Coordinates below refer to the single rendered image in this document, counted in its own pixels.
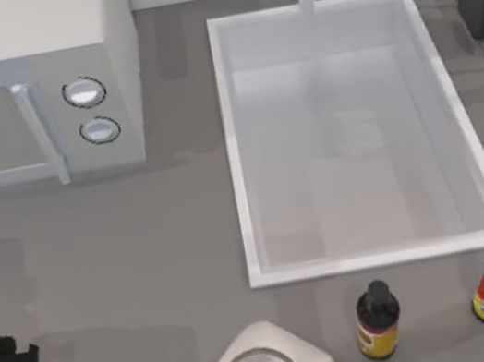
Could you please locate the white sink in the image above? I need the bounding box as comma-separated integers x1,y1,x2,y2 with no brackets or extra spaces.
201,0,484,290

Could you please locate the small microwave knob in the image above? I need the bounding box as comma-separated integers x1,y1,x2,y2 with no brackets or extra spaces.
77,113,124,149

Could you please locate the large microwave knob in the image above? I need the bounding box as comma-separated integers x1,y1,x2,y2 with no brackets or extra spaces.
59,72,111,114

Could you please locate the dark bottle with yellow label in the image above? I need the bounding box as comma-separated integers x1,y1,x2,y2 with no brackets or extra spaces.
346,276,410,362

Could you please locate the pale microwave oven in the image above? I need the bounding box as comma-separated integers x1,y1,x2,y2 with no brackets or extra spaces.
0,0,162,198

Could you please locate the microwave door handle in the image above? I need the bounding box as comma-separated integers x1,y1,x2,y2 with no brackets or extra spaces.
9,78,73,191

